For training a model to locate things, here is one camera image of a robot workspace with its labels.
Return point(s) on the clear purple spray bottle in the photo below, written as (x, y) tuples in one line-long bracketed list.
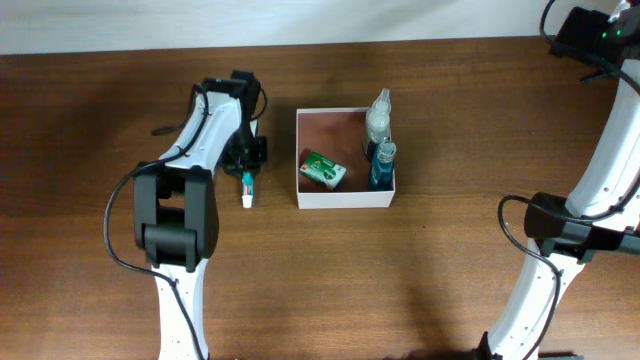
[(377, 123)]

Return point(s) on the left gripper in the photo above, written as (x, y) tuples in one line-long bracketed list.
[(237, 167)]

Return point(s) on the green toothpaste tube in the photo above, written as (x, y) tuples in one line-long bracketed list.
[(247, 190)]

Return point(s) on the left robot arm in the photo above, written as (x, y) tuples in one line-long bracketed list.
[(176, 220)]

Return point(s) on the blue mouthwash bottle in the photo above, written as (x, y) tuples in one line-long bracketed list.
[(382, 166)]

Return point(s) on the green soap packet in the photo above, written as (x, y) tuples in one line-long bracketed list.
[(321, 170)]

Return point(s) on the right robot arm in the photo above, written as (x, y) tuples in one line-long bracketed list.
[(602, 212)]

